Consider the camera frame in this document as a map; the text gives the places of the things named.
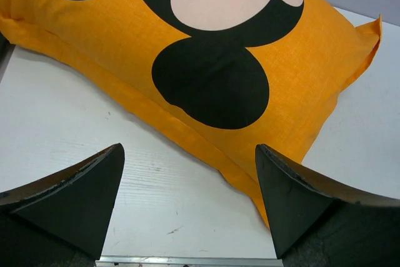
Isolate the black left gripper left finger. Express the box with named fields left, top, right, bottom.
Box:
left=1, top=143, right=125, bottom=260

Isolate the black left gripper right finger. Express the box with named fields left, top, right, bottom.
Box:
left=255, top=144, right=399, bottom=259

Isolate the orange Mickey Mouse pillowcase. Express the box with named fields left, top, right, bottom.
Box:
left=1, top=0, right=383, bottom=218

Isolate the aluminium front rail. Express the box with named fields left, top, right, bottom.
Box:
left=94, top=255, right=283, bottom=266

